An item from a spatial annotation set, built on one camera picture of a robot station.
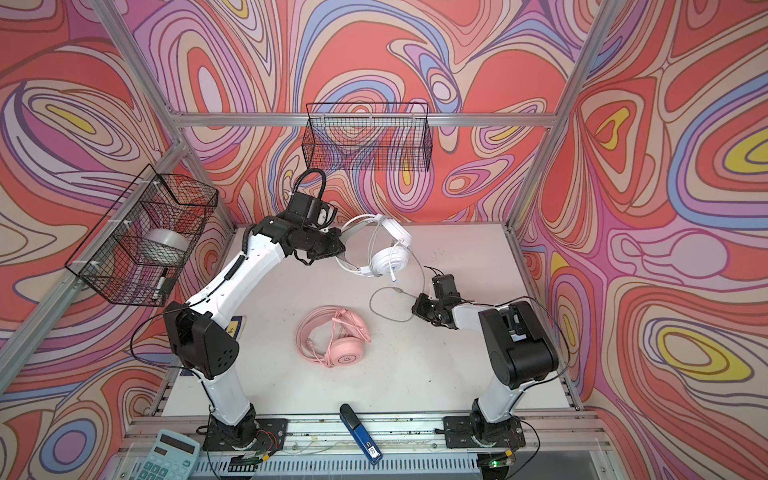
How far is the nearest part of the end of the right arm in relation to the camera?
730 millimetres

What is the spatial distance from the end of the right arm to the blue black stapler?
1.05ft

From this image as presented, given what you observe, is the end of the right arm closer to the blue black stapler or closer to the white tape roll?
the blue black stapler

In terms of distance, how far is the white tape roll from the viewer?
2.34 ft

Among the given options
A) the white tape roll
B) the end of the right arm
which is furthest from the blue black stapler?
the white tape roll

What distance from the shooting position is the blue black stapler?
2.30 ft

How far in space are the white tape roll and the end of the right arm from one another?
645 mm

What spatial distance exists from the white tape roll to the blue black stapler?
1.85 feet
